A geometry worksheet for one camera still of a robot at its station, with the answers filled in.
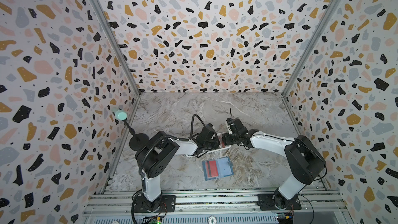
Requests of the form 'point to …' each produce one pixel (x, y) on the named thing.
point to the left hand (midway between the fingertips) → (224, 140)
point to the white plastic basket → (210, 151)
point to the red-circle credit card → (212, 168)
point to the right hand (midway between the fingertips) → (226, 134)
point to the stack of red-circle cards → (222, 144)
